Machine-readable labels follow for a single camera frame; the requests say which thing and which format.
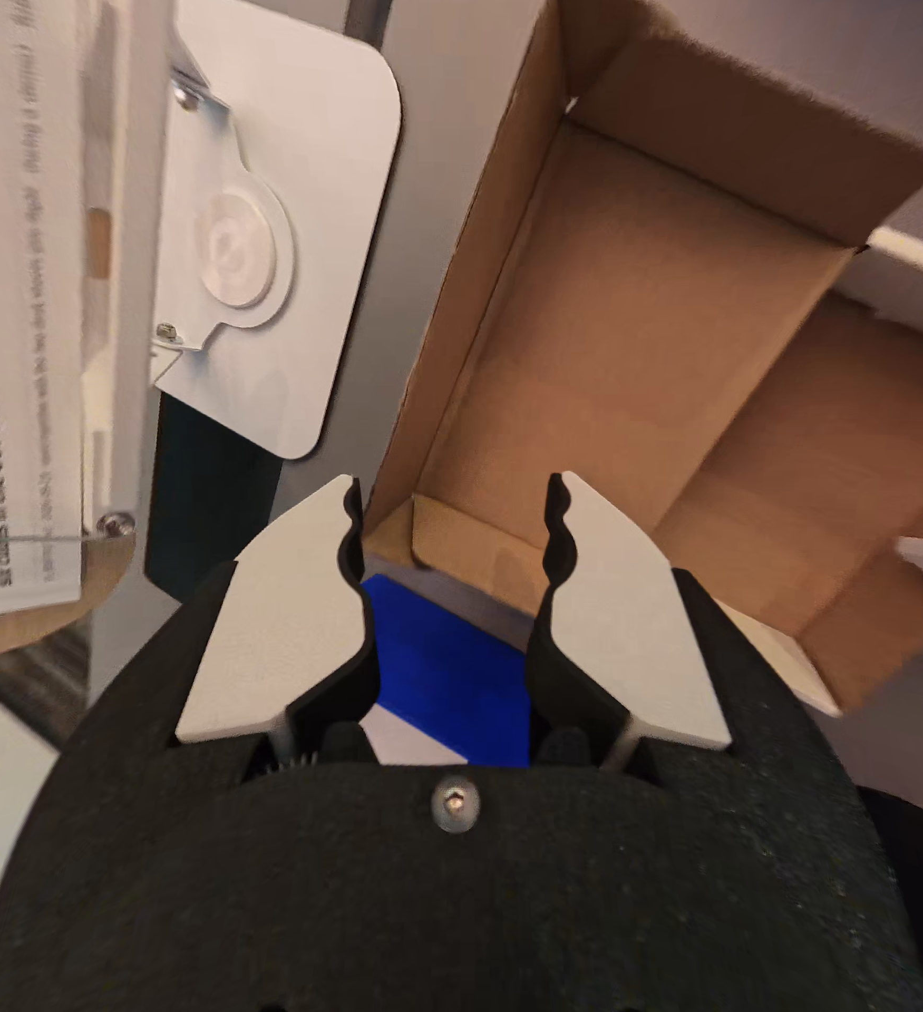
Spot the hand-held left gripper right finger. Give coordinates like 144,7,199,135
526,472,733,768

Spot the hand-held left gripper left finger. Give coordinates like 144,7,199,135
175,474,379,744

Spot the blue plastic bin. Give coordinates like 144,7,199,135
358,573,532,768

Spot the white cardboard box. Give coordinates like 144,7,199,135
362,0,923,716

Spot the dark rectangular table panel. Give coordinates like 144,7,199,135
143,391,286,604

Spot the instruction sheet on stand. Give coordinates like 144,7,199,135
0,201,140,667

